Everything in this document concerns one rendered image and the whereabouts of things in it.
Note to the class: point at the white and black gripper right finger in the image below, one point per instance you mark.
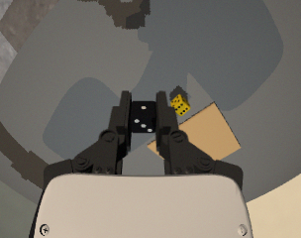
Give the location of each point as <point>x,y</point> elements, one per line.
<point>184,157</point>

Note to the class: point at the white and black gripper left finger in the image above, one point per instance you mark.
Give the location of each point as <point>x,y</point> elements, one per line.
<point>102,156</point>

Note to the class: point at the orange flat mat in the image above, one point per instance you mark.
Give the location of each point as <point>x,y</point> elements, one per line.
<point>209,131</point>

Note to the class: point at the black die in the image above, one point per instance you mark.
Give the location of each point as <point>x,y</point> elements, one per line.
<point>143,117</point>

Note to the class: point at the yellow die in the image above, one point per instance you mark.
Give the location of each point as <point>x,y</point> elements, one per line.
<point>181,105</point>

